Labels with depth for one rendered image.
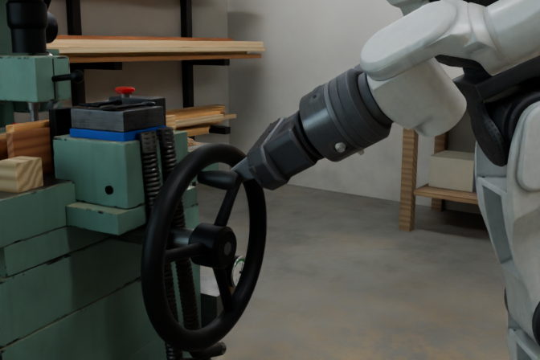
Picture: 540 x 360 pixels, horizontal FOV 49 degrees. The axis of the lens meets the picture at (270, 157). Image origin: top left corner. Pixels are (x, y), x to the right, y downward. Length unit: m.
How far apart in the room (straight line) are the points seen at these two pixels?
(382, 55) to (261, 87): 4.22
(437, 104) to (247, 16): 4.29
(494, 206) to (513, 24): 0.60
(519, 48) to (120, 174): 0.50
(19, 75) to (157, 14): 3.49
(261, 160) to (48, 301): 0.37
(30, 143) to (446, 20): 0.59
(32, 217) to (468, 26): 0.57
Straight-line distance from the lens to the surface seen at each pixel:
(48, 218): 0.85
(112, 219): 0.81
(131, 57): 3.60
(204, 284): 1.22
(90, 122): 0.85
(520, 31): 0.61
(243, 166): 0.75
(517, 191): 1.03
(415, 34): 0.61
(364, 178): 4.43
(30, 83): 0.98
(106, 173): 0.83
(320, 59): 4.52
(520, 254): 1.10
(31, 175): 0.84
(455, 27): 0.60
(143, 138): 0.81
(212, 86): 4.89
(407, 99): 0.64
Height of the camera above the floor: 1.08
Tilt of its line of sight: 11 degrees down
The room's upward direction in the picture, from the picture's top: straight up
